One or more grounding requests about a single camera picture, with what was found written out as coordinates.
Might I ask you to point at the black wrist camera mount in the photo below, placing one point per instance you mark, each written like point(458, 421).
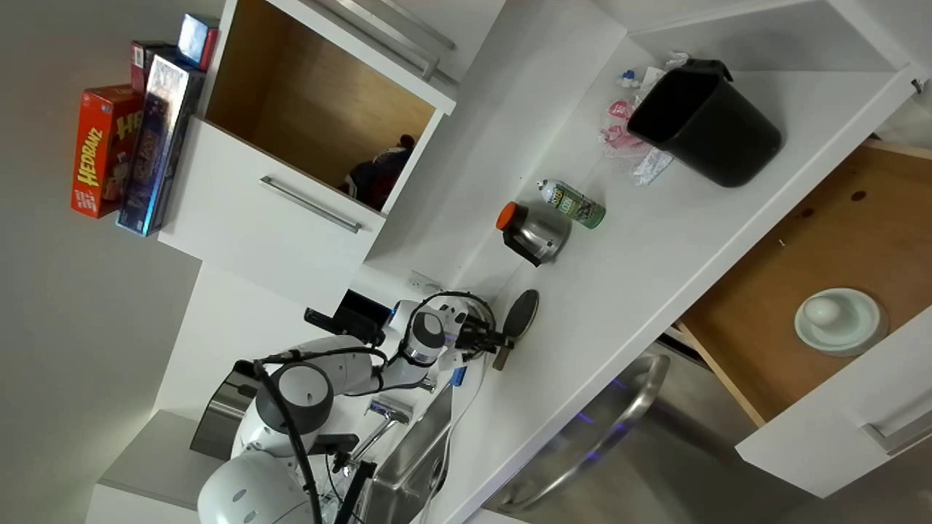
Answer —
point(352, 314)

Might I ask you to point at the dark object inside cabinet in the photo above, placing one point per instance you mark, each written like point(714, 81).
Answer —
point(381, 176)

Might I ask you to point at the pale green bowl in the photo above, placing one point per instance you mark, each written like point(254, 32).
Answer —
point(838, 317)

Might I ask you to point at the small steel carafe orange lid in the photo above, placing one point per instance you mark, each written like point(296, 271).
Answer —
point(541, 234)

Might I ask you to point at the white sachet packet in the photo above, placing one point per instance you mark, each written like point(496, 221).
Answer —
point(655, 167)

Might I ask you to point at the small blue white packet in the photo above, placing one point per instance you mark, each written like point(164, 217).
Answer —
point(631, 76)

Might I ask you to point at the blue red game box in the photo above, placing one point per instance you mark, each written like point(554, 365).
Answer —
point(197, 38)

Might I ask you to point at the dark shiny metal container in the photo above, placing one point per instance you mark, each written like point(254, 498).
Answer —
point(219, 412)

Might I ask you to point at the red board game box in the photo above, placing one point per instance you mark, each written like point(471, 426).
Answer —
point(98, 148)

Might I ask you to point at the blue purple board game box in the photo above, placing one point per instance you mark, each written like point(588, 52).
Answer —
point(161, 145)

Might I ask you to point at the open wooden drawer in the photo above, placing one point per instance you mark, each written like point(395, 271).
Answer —
point(758, 308)

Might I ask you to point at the black landfill bin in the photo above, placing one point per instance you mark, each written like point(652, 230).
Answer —
point(710, 121)

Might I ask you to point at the dark red game box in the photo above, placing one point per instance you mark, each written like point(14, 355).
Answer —
point(146, 60)

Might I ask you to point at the pink sachet packets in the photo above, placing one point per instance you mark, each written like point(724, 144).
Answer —
point(618, 121)

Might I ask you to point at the white wall cabinet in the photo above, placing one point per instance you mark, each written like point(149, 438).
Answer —
point(280, 252)

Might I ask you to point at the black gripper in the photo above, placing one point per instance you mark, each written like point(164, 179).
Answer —
point(464, 330)

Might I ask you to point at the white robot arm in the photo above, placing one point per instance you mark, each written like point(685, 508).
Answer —
point(250, 490)

